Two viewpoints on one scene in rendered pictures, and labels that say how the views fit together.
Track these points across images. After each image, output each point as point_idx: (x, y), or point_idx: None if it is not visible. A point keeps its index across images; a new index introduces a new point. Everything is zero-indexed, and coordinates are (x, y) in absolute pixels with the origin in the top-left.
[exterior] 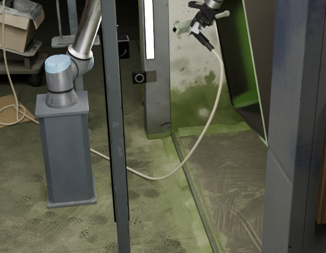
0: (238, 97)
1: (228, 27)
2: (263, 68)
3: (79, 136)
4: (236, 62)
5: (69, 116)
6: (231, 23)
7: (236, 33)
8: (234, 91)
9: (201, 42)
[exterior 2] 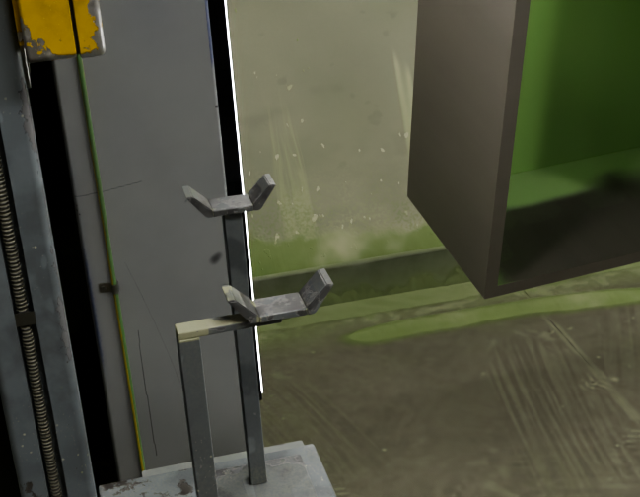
0: (471, 258)
1: (490, 15)
2: None
3: None
4: (474, 139)
5: None
6: (484, 0)
7: (475, 34)
8: (478, 244)
9: None
